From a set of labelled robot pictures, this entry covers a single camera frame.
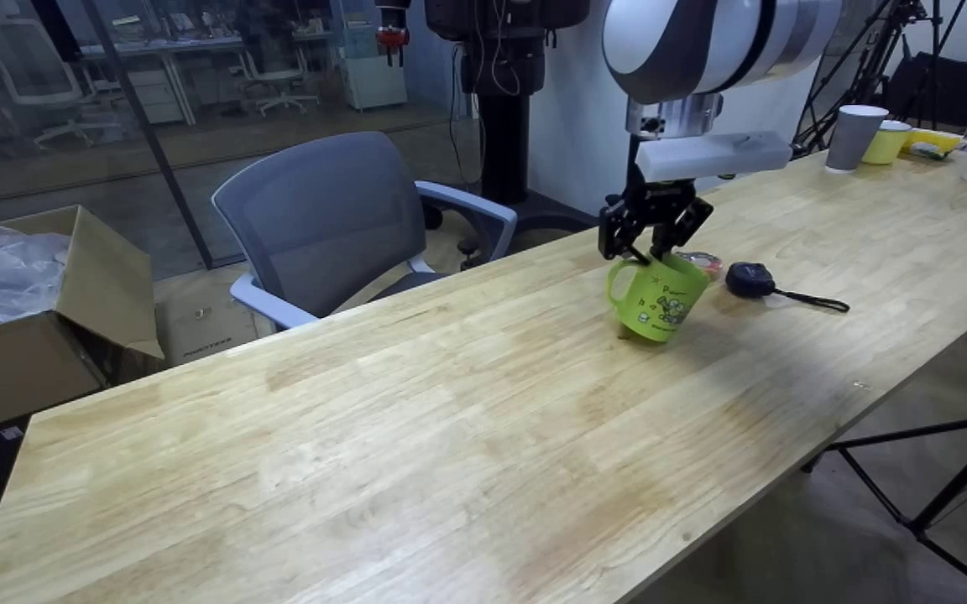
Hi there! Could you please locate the green mug with print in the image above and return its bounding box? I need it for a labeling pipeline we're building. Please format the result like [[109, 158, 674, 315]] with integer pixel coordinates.
[[599, 251, 719, 348]]

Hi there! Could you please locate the clear plastic wrap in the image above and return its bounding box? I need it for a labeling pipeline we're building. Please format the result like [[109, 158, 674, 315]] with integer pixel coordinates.
[[0, 210, 71, 338]]

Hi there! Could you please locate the open cardboard box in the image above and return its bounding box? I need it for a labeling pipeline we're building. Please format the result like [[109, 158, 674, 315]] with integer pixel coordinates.
[[0, 200, 166, 446]]

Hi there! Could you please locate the flat cardboard box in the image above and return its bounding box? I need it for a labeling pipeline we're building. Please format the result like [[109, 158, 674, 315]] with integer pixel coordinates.
[[152, 260, 276, 363]]

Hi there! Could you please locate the black panel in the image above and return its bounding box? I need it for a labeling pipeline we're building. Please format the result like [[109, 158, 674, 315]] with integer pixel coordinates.
[[883, 49, 967, 132]]

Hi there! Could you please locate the black partition frame post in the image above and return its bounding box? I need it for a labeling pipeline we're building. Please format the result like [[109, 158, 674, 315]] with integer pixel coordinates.
[[29, 0, 218, 271]]

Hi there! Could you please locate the grey paper cup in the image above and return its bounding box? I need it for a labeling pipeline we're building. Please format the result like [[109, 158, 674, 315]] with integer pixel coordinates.
[[822, 99, 892, 177]]

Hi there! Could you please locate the yellow bowl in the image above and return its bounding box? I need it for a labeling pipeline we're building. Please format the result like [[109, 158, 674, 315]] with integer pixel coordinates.
[[906, 128, 967, 163]]

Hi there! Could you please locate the small reddish brown item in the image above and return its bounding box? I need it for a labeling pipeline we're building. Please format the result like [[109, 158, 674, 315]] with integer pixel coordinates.
[[678, 247, 724, 285]]

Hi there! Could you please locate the white swivel chair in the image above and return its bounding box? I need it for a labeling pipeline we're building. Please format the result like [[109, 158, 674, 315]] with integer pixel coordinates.
[[237, 42, 326, 120]]

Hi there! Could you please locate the white cabinet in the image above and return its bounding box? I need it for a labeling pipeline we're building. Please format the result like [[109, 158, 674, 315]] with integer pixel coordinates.
[[330, 0, 414, 114]]

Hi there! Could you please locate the black tripod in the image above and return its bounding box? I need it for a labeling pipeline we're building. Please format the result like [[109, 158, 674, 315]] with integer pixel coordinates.
[[802, 406, 967, 604]]

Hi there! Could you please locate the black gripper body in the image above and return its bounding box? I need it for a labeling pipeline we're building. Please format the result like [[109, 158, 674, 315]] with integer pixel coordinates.
[[604, 174, 702, 230]]

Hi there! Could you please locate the grey office chair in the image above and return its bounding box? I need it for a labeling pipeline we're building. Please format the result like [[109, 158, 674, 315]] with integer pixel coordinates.
[[208, 128, 520, 331]]

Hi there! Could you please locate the black pillar stand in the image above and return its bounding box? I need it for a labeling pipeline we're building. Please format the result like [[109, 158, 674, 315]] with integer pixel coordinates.
[[424, 0, 625, 241]]

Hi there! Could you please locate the black spoon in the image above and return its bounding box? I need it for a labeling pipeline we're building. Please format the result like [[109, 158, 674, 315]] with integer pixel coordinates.
[[721, 258, 854, 315]]

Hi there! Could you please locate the red hanging object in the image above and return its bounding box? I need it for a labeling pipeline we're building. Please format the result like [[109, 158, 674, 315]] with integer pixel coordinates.
[[373, 0, 414, 60]]

